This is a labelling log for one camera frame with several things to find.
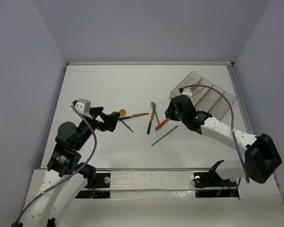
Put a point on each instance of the clear smoked utensil organizer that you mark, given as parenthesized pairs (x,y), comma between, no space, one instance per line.
(212,99)

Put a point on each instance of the gold knife dark handle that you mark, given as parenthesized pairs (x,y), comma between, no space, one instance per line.
(133,116)
(150,122)

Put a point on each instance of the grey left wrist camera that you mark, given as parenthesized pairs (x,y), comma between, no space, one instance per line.
(81,105)

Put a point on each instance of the orange plastic spoon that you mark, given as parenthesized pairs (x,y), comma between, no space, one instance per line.
(122,112)

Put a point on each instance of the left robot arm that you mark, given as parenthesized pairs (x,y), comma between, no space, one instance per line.
(66,175)

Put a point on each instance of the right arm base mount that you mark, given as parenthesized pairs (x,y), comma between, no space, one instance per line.
(207,187)

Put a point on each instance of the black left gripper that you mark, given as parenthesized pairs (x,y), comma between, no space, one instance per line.
(100,118)

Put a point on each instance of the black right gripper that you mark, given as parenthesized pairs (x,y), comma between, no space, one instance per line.
(170,110)

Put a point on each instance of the teal plastic spoon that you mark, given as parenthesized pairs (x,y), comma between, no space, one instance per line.
(166,134)

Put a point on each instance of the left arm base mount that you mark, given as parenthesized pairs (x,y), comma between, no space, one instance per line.
(98,189)

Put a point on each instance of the blue plastic spoon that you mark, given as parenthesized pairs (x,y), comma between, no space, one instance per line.
(126,125)

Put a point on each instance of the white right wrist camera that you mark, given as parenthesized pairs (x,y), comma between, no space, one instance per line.
(187,91)

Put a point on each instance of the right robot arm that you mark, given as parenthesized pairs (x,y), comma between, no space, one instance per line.
(258,155)

